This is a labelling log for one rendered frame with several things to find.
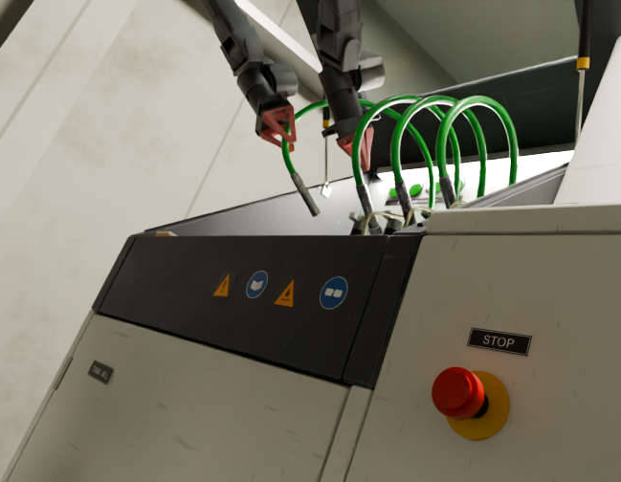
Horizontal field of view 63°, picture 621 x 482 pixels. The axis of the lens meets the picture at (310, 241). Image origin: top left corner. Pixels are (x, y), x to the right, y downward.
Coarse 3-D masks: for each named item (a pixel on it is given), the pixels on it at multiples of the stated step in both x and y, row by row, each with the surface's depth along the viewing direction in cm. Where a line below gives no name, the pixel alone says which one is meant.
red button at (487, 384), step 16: (448, 368) 38; (464, 368) 37; (432, 384) 38; (448, 384) 37; (464, 384) 36; (480, 384) 36; (496, 384) 38; (432, 400) 37; (448, 400) 36; (464, 400) 35; (480, 400) 36; (496, 400) 38; (448, 416) 36; (464, 416) 36; (480, 416) 38; (496, 416) 37; (464, 432) 38; (480, 432) 37; (496, 432) 37
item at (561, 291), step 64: (576, 192) 71; (448, 256) 47; (512, 256) 43; (576, 256) 39; (448, 320) 44; (512, 320) 40; (576, 320) 37; (384, 384) 45; (512, 384) 38; (576, 384) 35; (384, 448) 42; (448, 448) 39; (512, 448) 36; (576, 448) 33
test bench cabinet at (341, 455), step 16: (80, 336) 94; (176, 336) 76; (288, 368) 57; (48, 400) 90; (352, 400) 47; (368, 400) 46; (352, 416) 46; (32, 432) 88; (336, 432) 46; (352, 432) 45; (336, 448) 45; (352, 448) 44; (336, 464) 44; (336, 480) 44
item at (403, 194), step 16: (432, 96) 85; (464, 112) 92; (400, 128) 78; (480, 128) 95; (480, 144) 96; (480, 160) 96; (400, 176) 78; (480, 176) 96; (400, 192) 79; (480, 192) 96
